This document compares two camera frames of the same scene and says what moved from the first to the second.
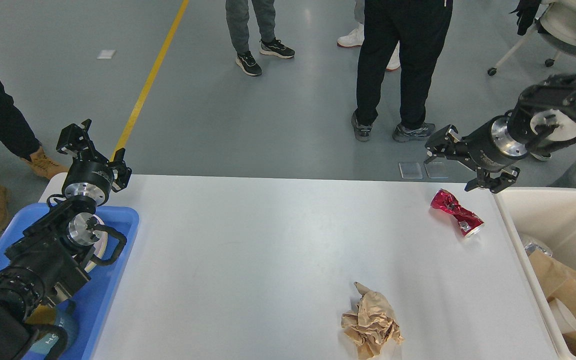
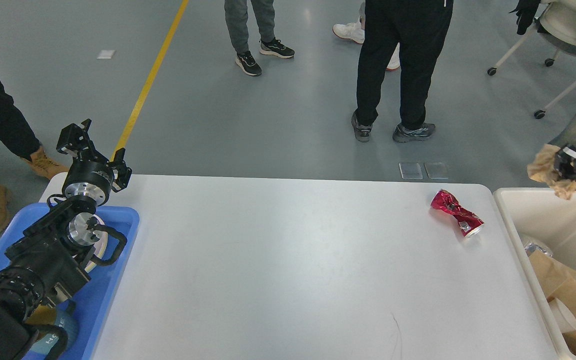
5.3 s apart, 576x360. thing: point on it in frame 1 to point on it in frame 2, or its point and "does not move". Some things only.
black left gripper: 90,173 does not move
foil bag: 530,247 does not move
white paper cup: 565,321 does not move
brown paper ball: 373,325 to 541,168
